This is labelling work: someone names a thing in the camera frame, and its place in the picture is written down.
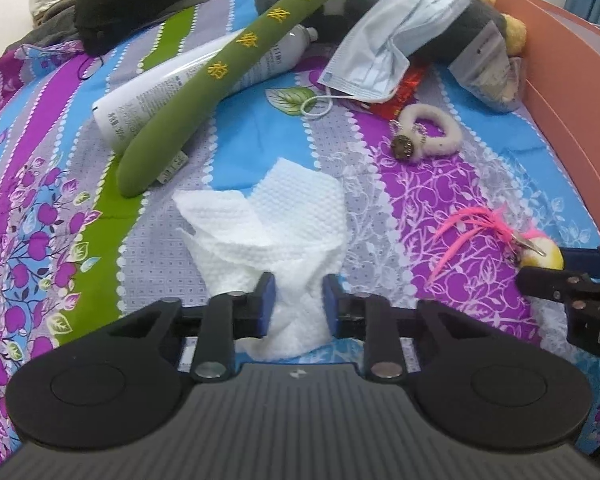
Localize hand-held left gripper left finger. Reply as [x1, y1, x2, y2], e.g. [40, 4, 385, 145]
[105, 271, 278, 382]

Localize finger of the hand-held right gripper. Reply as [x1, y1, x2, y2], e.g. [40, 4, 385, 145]
[560, 242, 600, 279]
[516, 266, 598, 308]

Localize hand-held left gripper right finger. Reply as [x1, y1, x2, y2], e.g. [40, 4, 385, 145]
[323, 273, 483, 382]

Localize pink feather toy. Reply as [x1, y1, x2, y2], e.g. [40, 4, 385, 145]
[427, 207, 566, 286]

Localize white tissue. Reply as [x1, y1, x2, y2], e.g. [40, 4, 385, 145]
[172, 157, 348, 361]

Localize orange cardboard box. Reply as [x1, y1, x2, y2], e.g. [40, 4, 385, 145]
[495, 0, 600, 246]

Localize white fluffy hair tie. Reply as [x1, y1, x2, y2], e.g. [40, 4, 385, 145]
[390, 102, 463, 161]

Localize red packet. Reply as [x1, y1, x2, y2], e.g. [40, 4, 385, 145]
[355, 62, 427, 118]

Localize blue face mask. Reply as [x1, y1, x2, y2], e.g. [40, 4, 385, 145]
[300, 0, 471, 121]

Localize floral striped bedsheet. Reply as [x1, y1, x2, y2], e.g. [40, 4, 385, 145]
[0, 0, 600, 461]

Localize clear zip bag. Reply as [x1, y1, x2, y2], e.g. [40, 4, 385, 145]
[447, 20, 526, 111]

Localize long green plush toy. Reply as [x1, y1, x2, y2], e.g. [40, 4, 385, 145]
[117, 0, 431, 198]

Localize white spray bottle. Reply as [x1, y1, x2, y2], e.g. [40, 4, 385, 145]
[91, 25, 320, 153]

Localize grey penguin plush toy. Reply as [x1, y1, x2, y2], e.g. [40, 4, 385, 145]
[255, 0, 528, 68]

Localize black jacket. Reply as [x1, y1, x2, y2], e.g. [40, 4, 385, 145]
[75, 0, 301, 56]

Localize dark grey blanket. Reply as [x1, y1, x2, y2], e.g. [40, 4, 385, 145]
[27, 0, 88, 56]

